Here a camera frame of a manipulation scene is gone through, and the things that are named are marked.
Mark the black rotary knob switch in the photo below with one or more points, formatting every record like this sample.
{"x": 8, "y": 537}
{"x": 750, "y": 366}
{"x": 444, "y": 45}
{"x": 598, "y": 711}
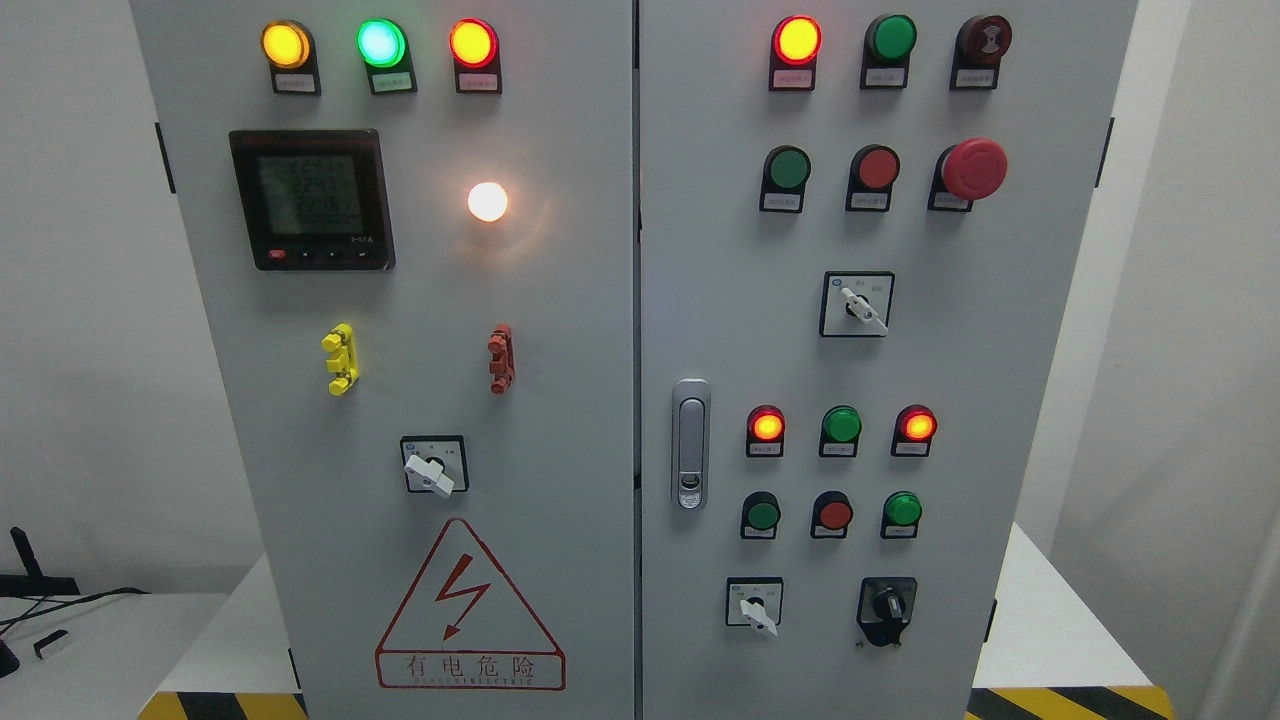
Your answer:
{"x": 885, "y": 608}

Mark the red terminal connector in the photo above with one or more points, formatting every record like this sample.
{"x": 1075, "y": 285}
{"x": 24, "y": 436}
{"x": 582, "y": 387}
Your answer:
{"x": 502, "y": 358}

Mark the red lit lamp lower left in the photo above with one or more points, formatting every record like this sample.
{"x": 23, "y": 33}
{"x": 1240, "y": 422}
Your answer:
{"x": 765, "y": 432}

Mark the red lit lamp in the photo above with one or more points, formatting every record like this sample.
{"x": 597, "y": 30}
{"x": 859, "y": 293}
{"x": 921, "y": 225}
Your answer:
{"x": 795, "y": 47}
{"x": 765, "y": 432}

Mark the green push button lower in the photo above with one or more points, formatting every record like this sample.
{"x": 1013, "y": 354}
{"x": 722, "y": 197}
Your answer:
{"x": 759, "y": 517}

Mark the green push button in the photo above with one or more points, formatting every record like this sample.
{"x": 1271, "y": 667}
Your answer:
{"x": 786, "y": 170}
{"x": 759, "y": 517}

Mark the green lamp lower middle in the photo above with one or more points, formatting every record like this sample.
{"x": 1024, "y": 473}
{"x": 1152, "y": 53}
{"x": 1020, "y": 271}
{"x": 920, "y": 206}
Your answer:
{"x": 840, "y": 432}

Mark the white glowing lamp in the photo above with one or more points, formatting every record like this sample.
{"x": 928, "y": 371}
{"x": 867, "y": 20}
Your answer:
{"x": 488, "y": 201}

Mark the green push button upper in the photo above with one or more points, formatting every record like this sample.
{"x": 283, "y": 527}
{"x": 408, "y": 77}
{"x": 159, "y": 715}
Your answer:
{"x": 786, "y": 170}

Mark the red push button lower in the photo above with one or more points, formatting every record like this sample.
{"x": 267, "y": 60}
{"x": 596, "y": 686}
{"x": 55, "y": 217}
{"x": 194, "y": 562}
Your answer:
{"x": 831, "y": 515}

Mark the red push button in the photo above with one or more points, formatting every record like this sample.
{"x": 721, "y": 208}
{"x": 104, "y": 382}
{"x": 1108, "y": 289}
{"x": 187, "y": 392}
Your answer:
{"x": 831, "y": 515}
{"x": 873, "y": 170}

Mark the grey right cabinet door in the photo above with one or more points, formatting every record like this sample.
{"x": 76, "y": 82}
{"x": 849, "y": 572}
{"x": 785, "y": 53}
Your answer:
{"x": 732, "y": 294}

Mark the grey cabinet door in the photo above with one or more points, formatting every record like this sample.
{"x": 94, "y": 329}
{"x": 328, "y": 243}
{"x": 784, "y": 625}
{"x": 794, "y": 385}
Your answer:
{"x": 549, "y": 462}
{"x": 732, "y": 294}

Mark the grey left cabinet door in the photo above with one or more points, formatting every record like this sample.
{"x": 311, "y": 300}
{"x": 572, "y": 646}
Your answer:
{"x": 549, "y": 462}

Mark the red lamp lower right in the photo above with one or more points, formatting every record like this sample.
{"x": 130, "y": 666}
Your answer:
{"x": 914, "y": 431}

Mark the yellow terminal connector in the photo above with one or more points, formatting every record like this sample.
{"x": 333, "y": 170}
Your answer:
{"x": 340, "y": 348}

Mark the green lamp bottom right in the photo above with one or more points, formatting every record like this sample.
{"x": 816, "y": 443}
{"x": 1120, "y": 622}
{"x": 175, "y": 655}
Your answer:
{"x": 901, "y": 515}

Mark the red push button upper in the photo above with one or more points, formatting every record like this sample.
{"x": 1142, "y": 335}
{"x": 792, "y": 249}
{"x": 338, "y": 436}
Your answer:
{"x": 873, "y": 170}

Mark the red electric warning sticker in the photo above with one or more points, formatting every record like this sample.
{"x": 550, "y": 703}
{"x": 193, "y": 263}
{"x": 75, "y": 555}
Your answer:
{"x": 463, "y": 625}

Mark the red lit lamp top right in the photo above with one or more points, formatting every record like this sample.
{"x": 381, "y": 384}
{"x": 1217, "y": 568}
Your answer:
{"x": 795, "y": 47}

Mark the red lit lamp left door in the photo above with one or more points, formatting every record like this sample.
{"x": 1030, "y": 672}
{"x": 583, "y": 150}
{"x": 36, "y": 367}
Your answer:
{"x": 475, "y": 51}

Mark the black digital power meter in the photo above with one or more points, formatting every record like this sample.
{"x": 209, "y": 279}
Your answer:
{"x": 314, "y": 200}

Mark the red emergency stop button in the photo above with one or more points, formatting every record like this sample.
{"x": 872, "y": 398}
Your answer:
{"x": 969, "y": 171}

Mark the green lit indicator lamp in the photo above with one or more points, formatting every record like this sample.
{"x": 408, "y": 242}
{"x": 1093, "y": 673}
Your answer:
{"x": 388, "y": 61}

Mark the green lamp top right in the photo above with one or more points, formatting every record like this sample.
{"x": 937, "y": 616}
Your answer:
{"x": 888, "y": 44}

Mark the dark red buzzer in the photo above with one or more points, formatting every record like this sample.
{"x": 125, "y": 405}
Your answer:
{"x": 980, "y": 45}

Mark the yellow indicator lamp top left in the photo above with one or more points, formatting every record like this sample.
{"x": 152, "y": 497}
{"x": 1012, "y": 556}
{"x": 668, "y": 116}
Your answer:
{"x": 290, "y": 50}

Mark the black device on desk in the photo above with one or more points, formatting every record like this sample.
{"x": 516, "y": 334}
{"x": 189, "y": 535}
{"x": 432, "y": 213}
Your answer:
{"x": 34, "y": 582}

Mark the small white black dongle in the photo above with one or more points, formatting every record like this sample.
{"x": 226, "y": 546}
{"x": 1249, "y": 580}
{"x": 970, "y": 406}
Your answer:
{"x": 53, "y": 642}

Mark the silver door handle lock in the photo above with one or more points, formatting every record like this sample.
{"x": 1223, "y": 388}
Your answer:
{"x": 689, "y": 463}

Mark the white selector switch upper right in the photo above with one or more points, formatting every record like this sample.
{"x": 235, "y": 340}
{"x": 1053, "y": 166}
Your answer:
{"x": 856, "y": 304}

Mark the white selector switch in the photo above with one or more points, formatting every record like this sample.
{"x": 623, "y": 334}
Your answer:
{"x": 856, "y": 304}
{"x": 755, "y": 602}

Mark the white selector switch left door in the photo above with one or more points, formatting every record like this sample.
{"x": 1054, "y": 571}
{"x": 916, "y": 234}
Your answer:
{"x": 434, "y": 464}

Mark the white selector switch lower right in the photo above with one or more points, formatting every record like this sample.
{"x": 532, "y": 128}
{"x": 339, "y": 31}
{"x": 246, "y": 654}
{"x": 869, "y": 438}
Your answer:
{"x": 755, "y": 602}

